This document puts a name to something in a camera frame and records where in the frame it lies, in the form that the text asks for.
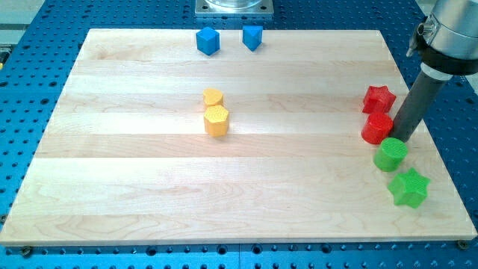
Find blue perforated metal table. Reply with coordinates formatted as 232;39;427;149
1;1;477;268

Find yellow hexagon block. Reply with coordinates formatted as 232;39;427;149
204;105;229;137

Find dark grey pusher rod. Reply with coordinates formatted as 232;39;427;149
389;71;450;142

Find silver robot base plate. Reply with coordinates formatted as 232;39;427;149
194;0;274;16

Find red star block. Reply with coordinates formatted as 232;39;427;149
362;85;397;114

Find blue cube block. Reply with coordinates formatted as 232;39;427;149
196;27;220;56

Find green star block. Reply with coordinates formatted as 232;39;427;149
388;168;431;208

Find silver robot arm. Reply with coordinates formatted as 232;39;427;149
406;0;477;75

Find light wooden board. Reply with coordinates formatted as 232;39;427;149
1;29;477;247

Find red cylinder block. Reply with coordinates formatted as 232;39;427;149
361;112;394;144

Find blue triangle block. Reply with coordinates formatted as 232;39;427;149
242;25;263;52

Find yellow heart block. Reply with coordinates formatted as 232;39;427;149
202;88;224;108

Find green cylinder block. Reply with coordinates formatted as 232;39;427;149
373;137;408;172

